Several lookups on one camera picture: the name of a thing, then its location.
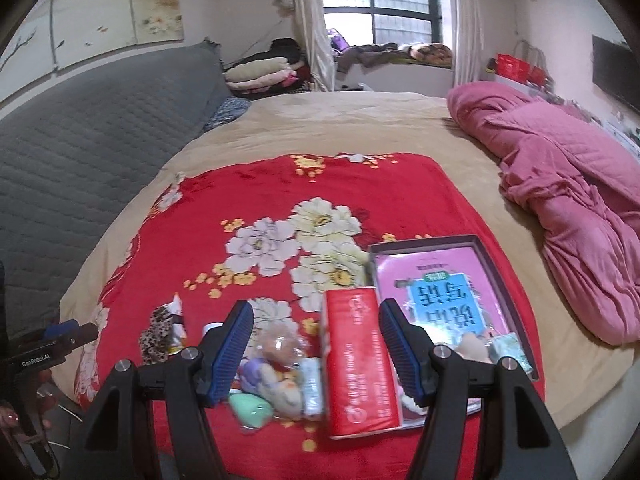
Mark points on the pink quilt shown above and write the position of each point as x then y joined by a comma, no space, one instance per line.
565,170

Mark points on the small white tissue pack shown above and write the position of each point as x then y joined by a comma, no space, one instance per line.
312,385

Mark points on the clothes pile on windowsill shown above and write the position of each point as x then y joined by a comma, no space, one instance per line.
380,52

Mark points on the red floral blanket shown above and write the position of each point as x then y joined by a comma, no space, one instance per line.
300,185

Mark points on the orange makeup sponge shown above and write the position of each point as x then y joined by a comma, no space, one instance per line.
280,347

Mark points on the small white sachet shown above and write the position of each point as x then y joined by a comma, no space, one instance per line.
177,332

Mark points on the black television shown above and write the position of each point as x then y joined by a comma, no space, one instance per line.
615,70

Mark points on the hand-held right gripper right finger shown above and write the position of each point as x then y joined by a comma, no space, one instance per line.
400,355

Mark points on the red gift bag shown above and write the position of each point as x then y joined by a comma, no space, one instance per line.
512,67
537,75

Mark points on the white pill bottle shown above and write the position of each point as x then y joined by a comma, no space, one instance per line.
212,329

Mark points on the blue patterned pillow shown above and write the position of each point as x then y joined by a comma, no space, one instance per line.
225,112

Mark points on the beige plush bear purple dress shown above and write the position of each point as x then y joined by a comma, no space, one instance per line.
280,390

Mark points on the red tissue pack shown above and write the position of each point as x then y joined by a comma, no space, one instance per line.
360,360

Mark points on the white curtain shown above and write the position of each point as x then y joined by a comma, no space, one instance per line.
307,20
467,20

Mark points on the leopard print scrunchie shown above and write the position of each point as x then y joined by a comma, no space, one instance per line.
155,335

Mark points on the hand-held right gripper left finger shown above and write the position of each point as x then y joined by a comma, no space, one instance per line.
230,350

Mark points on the grey quilted headboard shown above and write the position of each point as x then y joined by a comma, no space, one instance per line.
90,150

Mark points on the green makeup sponge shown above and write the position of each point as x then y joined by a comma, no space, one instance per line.
250,407

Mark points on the beige bed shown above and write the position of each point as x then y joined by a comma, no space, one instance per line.
350,120

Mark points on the wall painting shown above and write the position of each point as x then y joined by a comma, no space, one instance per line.
100,15

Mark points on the green tissue pack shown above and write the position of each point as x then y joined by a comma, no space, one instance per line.
507,347

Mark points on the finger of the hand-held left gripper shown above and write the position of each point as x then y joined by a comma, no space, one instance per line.
80,336
60,329

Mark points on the stack of folded clothes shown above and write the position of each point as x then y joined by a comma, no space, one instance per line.
260,70

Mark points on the grey box with pink book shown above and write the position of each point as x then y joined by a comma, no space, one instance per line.
450,270

